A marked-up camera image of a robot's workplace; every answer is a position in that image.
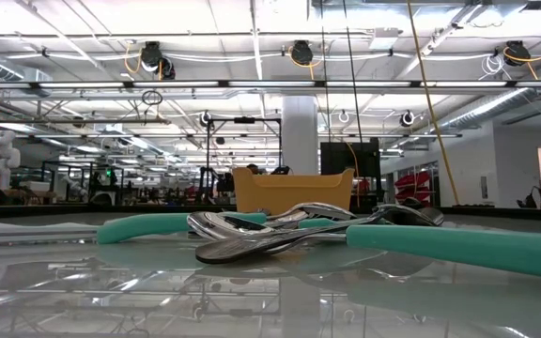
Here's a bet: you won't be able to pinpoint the orange plastic bin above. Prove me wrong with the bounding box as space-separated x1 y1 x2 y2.
231 166 356 217

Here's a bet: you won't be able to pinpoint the ceiling light rail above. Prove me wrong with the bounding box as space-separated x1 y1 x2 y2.
0 79 541 91

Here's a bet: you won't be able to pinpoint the red storage bins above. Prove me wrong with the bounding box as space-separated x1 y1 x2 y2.
394 171 434 203

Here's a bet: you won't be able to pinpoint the white pillar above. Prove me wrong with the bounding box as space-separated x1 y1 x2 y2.
281 95 319 177

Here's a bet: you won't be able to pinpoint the black cable coil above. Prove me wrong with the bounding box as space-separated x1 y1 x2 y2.
141 89 164 107

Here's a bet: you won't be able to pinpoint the yellow cable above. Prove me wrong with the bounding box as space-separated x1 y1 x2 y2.
406 0 462 207

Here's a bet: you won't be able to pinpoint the black monitor panel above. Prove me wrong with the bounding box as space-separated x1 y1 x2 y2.
319 140 382 203

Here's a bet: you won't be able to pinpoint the black chair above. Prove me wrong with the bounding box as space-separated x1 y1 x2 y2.
517 185 541 209

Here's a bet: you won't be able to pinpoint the black hanging cable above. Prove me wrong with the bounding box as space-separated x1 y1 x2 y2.
319 0 330 143

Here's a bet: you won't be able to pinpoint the black rig frame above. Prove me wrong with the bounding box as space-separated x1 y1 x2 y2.
204 116 284 189

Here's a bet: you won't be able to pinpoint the green-handled silver spoon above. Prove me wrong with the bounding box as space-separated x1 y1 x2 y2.
95 201 359 246
186 209 541 283

